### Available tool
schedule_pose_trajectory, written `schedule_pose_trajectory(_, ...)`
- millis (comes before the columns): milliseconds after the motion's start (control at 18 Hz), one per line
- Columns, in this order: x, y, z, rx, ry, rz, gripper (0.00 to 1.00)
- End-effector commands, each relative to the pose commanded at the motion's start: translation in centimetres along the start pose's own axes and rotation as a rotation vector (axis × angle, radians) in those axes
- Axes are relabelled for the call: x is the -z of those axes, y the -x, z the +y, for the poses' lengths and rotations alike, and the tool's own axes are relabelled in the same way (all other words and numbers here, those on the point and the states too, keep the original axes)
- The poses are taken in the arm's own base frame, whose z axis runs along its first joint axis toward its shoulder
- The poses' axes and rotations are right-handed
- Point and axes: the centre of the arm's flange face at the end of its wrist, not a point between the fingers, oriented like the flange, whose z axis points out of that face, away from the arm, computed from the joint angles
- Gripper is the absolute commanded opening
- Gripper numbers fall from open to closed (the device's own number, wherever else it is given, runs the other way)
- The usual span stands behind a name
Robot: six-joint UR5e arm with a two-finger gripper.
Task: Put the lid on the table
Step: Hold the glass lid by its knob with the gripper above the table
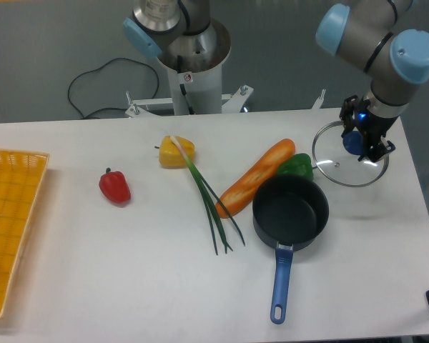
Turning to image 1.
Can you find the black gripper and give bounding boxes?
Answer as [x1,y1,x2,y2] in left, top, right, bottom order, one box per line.
[339,95,397,163]

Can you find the glass lid blue knob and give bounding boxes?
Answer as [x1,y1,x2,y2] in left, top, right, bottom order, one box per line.
[312,121,389,187]

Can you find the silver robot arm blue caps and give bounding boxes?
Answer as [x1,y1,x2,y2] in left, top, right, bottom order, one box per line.
[122,1,429,161]

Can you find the green bell pepper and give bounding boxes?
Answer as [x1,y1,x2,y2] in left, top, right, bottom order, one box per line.
[276,153,314,181]

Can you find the orange baguette bread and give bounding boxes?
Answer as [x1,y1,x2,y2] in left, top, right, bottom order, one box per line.
[215,138,296,219]

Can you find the green spring onion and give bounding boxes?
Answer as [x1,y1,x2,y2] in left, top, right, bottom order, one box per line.
[169,136,245,254]

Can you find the yellow bell pepper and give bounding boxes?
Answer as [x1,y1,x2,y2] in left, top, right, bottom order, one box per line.
[159,136,195,169]

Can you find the red bell pepper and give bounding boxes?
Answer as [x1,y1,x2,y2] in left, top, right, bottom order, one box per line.
[99,168,132,205]

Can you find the yellow wicker basket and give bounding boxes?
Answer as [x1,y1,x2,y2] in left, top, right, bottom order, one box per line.
[0,149,50,318]

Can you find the black saucepan blue handle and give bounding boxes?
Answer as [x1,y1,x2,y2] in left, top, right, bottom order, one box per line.
[252,174,330,324]

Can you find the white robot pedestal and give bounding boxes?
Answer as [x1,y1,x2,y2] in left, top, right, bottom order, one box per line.
[124,19,327,118]

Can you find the black cable on floor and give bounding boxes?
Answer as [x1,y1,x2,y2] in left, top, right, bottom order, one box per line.
[67,57,160,120]

